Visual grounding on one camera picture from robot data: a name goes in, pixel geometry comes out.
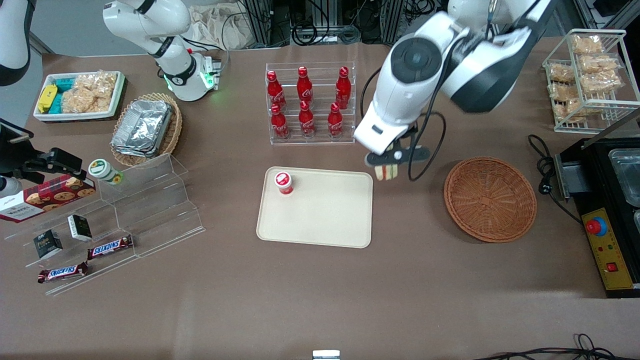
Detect layered sandwich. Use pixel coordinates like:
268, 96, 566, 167
374, 162, 400, 182

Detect red tartan cookie box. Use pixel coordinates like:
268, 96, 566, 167
0, 174, 97, 224

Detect Snickers chocolate bar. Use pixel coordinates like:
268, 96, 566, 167
87, 234, 134, 261
37, 261, 89, 284

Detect brown round wicker basket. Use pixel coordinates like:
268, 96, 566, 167
444, 157, 538, 244

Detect clear bag puffed crackers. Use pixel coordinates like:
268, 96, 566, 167
548, 82, 577, 102
570, 33, 605, 56
80, 71, 119, 103
580, 72, 624, 96
548, 63, 576, 84
61, 82, 103, 114
578, 53, 624, 76
554, 98, 585, 124

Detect red cola bottle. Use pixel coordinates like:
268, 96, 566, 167
297, 66, 314, 104
327, 102, 345, 140
298, 100, 317, 139
266, 70, 287, 109
270, 103, 291, 140
335, 66, 352, 109

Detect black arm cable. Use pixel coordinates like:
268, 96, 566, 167
360, 30, 447, 182

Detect green lid white bottle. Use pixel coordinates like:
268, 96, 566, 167
88, 158, 124, 186

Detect clear acrylic bottle rack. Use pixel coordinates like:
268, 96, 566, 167
265, 62, 357, 147

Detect beige crumpled cloth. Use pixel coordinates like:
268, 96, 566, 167
187, 3, 254, 51

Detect black box gold lettering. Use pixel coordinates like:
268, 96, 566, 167
33, 229, 64, 260

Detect black floor cables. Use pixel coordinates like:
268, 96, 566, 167
472, 333, 640, 360

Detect black box white label side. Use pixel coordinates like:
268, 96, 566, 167
67, 214, 94, 243

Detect steel pan insert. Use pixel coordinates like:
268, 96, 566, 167
608, 148, 640, 208

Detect black coiled cables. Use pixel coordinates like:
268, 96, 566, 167
289, 20, 362, 47

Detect red yogurt drink bottle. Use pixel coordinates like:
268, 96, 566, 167
273, 171, 295, 196

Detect silver foil food container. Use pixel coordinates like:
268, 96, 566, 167
110, 99, 174, 159

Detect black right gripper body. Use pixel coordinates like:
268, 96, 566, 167
10, 147, 84, 184

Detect white wire rack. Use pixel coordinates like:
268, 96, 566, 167
542, 28, 640, 135

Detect teal snack packet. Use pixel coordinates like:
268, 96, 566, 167
49, 77, 77, 114

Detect clear acrylic stepped shelf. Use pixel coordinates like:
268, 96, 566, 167
97, 154, 206, 259
4, 180, 140, 297

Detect cream plastic serving tray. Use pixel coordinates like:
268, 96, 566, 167
256, 166, 374, 249

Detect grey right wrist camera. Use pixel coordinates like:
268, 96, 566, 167
0, 176, 24, 199

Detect white rectangular snack bin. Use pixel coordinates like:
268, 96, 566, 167
33, 70, 126, 123

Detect aluminium frame post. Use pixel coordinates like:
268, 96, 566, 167
243, 0, 274, 49
381, 0, 407, 46

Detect light oval wicker basket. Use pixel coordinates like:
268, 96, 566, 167
110, 92, 183, 168

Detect yellow snack packet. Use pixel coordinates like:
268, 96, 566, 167
37, 84, 59, 114

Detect black power cable with plug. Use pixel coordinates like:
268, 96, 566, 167
528, 133, 584, 225

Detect red emergency stop button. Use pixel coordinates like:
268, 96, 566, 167
585, 217, 609, 237

